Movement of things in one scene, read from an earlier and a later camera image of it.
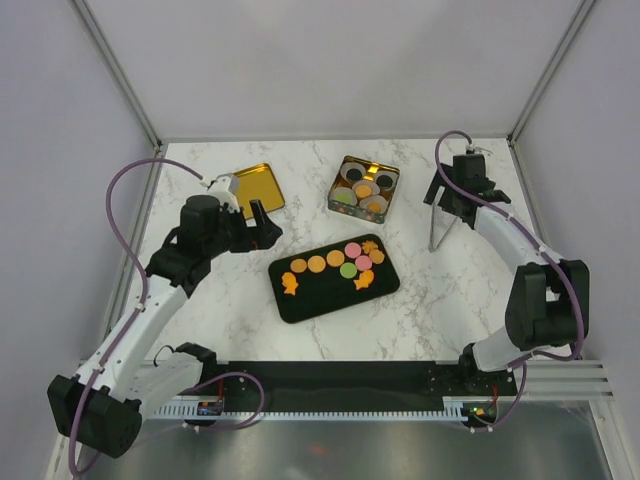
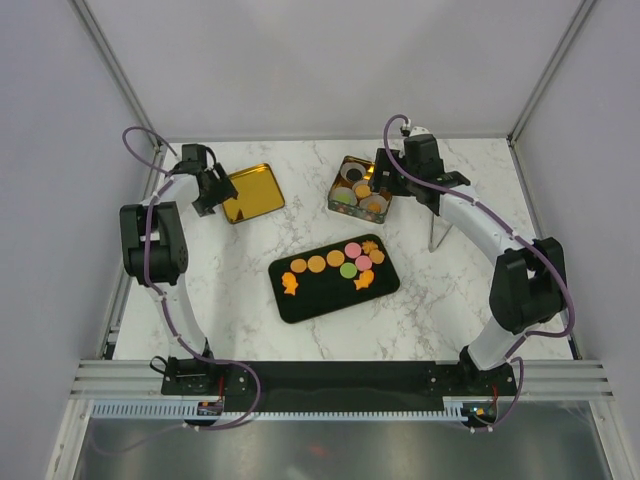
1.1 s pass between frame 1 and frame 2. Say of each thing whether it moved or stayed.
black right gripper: moved
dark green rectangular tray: stayed
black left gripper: moved
